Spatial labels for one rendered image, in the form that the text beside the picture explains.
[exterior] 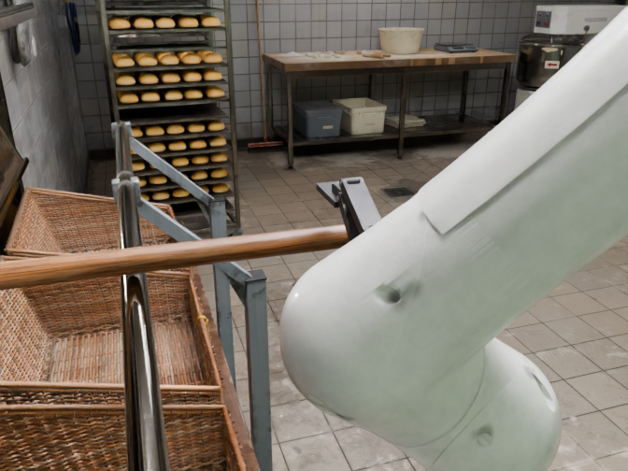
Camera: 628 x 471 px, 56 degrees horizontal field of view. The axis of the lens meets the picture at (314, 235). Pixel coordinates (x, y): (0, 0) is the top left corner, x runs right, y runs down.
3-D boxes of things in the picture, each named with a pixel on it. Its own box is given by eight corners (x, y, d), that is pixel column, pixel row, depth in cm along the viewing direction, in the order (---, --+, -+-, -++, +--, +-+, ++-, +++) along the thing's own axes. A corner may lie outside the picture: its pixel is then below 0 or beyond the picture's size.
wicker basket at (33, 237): (21, 341, 163) (0, 249, 152) (37, 258, 212) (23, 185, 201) (198, 311, 177) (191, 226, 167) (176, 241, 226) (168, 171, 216)
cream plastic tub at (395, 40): (388, 55, 531) (389, 31, 523) (370, 50, 568) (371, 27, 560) (431, 54, 543) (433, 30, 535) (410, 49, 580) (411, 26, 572)
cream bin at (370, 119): (350, 135, 535) (351, 108, 526) (331, 123, 579) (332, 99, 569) (386, 132, 546) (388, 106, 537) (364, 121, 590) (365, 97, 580)
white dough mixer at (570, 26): (529, 158, 551) (550, 7, 500) (492, 143, 602) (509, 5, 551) (609, 149, 577) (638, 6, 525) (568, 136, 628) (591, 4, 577)
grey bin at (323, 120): (306, 138, 524) (306, 111, 514) (291, 126, 568) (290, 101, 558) (344, 135, 534) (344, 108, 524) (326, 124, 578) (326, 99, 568)
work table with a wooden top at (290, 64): (286, 170, 513) (284, 64, 478) (265, 148, 584) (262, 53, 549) (505, 150, 575) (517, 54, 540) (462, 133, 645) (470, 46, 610)
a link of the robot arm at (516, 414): (515, 553, 42) (623, 441, 41) (403, 493, 36) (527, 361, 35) (423, 424, 54) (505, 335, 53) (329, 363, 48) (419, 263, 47)
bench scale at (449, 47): (449, 53, 550) (450, 45, 548) (433, 49, 578) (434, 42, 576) (478, 51, 559) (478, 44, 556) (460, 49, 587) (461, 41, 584)
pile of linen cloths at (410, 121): (396, 129, 558) (397, 121, 555) (383, 123, 580) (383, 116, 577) (426, 125, 571) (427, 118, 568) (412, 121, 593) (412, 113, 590)
